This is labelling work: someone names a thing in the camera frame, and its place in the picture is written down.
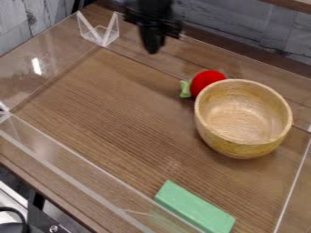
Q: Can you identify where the clear acrylic front wall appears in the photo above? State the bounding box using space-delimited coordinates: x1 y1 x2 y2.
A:
0 112 202 233

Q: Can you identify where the light wooden bowl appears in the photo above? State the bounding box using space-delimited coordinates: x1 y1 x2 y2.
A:
195 79 292 159

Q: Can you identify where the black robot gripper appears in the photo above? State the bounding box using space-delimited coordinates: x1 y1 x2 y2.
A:
124 0 183 55

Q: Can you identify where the clear acrylic corner bracket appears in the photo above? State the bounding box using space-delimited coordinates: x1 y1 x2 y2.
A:
76 11 119 47

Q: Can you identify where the green rectangular block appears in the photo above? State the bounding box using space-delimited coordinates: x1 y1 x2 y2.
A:
155 180 236 233

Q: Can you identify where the black table leg bracket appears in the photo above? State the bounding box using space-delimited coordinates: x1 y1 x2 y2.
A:
27 189 79 233

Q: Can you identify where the black cable bottom left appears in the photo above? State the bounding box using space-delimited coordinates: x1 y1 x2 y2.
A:
0 207 30 233

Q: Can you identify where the red plush strawberry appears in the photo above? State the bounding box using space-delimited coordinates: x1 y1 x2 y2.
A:
180 70 226 98

